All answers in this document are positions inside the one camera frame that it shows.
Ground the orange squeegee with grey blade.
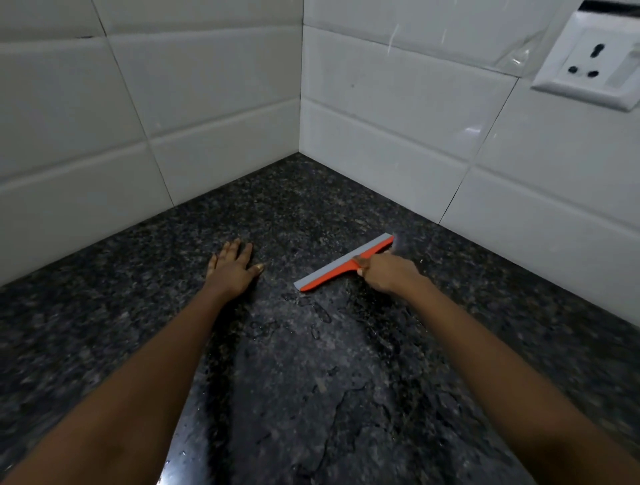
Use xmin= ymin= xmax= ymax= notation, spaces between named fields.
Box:
xmin=293 ymin=233 xmax=396 ymax=293

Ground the person's right hand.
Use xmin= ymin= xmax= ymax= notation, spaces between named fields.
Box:
xmin=352 ymin=251 xmax=427 ymax=296

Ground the black speckled granite countertop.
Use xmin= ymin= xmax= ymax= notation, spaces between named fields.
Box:
xmin=0 ymin=152 xmax=640 ymax=485

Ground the person's left forearm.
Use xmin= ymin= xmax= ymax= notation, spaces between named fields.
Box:
xmin=0 ymin=287 xmax=241 ymax=485

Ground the person's left hand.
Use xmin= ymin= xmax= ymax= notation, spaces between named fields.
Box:
xmin=203 ymin=239 xmax=265 ymax=302

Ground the white wall socket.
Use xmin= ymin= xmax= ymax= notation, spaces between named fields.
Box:
xmin=531 ymin=9 xmax=640 ymax=112

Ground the person's right forearm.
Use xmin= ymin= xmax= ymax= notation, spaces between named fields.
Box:
xmin=399 ymin=277 xmax=640 ymax=485

